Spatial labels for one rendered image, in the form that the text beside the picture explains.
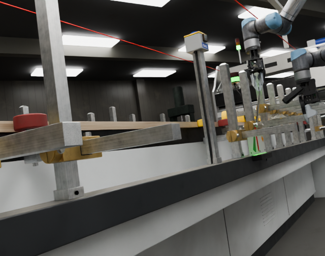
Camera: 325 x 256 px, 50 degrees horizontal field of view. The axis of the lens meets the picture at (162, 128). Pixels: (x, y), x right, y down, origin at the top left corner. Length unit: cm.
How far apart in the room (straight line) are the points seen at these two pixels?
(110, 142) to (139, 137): 7
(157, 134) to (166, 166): 80
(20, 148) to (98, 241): 40
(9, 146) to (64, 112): 27
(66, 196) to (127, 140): 17
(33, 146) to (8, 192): 46
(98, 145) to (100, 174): 40
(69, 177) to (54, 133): 32
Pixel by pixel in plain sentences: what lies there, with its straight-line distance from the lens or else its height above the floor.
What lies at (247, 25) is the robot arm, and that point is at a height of 134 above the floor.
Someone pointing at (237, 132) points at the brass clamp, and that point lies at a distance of 158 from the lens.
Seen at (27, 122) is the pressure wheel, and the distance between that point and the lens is 88.
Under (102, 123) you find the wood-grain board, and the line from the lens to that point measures 116.
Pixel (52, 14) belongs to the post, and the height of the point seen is 110.
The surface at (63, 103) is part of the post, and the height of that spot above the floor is 90.
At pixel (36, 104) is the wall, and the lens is 1050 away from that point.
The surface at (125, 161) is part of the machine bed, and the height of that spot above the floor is 76.
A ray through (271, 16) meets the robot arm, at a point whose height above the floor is 133.
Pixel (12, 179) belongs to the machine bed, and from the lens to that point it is 93.
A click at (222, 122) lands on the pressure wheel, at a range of 191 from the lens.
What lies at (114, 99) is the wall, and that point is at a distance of 1133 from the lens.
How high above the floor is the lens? 77
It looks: 4 degrees up
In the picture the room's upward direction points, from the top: 8 degrees counter-clockwise
